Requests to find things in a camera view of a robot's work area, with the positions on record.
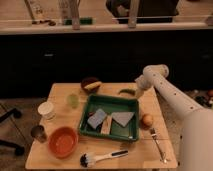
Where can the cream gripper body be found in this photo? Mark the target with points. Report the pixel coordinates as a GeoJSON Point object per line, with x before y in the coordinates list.
{"type": "Point", "coordinates": [142, 86]}

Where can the green pepper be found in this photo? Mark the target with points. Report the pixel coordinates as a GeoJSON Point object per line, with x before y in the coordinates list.
{"type": "Point", "coordinates": [128, 91]}

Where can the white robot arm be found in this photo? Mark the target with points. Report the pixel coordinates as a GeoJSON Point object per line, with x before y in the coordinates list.
{"type": "Point", "coordinates": [196, 144]}

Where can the dark brown bowl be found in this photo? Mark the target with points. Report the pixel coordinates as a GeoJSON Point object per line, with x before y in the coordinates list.
{"type": "Point", "coordinates": [87, 81]}

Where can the red bowl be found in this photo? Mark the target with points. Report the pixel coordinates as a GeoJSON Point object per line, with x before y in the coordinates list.
{"type": "Point", "coordinates": [62, 142]}

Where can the grey folded cloth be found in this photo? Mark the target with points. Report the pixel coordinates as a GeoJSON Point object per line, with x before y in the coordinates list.
{"type": "Point", "coordinates": [122, 118]}

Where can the silver fork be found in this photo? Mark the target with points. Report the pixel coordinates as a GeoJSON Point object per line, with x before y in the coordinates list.
{"type": "Point", "coordinates": [161, 152]}

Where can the yellow corn cob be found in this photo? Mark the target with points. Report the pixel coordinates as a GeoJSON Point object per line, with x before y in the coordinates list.
{"type": "Point", "coordinates": [93, 85]}

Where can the green plastic tray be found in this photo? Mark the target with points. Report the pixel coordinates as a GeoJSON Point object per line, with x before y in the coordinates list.
{"type": "Point", "coordinates": [111, 104]}

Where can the blue sponge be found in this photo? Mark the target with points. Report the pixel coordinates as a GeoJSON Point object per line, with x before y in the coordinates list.
{"type": "Point", "coordinates": [97, 118]}

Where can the beige sponge block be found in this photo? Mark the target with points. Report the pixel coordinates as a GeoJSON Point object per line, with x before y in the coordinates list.
{"type": "Point", "coordinates": [106, 126]}

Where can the green translucent cup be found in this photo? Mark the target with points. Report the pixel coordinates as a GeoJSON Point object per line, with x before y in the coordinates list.
{"type": "Point", "coordinates": [73, 100]}

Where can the wooden table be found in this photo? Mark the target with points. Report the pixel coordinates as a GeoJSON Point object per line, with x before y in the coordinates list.
{"type": "Point", "coordinates": [142, 154]}

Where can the white lidded cup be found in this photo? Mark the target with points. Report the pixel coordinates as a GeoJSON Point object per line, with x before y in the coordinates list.
{"type": "Point", "coordinates": [46, 110]}

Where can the metal cup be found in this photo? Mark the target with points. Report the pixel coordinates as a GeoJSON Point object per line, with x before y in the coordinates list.
{"type": "Point", "coordinates": [38, 133]}

